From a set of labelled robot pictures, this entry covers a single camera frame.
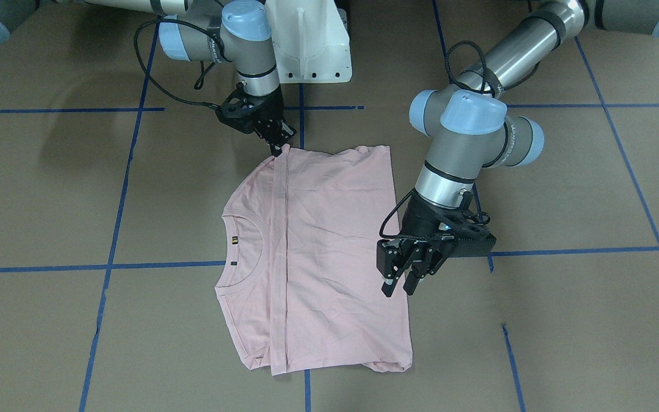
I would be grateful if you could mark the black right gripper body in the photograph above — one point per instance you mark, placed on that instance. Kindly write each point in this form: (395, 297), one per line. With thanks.
(268, 112)

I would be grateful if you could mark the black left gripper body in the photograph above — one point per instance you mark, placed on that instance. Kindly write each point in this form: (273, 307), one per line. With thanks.
(419, 218)

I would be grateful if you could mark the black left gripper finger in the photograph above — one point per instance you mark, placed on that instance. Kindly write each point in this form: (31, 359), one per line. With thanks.
(411, 283)
(389, 285)

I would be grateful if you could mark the pink Snoopy t-shirt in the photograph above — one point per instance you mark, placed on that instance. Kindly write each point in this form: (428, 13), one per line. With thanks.
(301, 289)

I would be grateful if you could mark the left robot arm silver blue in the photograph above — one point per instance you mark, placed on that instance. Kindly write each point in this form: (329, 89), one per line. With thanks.
(471, 130)

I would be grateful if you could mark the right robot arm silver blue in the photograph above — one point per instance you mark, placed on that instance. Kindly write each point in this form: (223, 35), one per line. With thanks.
(217, 32)

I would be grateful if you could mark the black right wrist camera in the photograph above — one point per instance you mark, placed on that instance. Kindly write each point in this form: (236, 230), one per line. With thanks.
(236, 112)

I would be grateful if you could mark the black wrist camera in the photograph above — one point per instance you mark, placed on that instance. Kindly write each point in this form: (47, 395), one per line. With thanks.
(236, 112)
(471, 235)

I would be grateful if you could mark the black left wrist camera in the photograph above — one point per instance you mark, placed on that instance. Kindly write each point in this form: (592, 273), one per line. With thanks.
(471, 235)

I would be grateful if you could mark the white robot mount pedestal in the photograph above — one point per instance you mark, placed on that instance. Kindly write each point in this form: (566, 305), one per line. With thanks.
(311, 42)

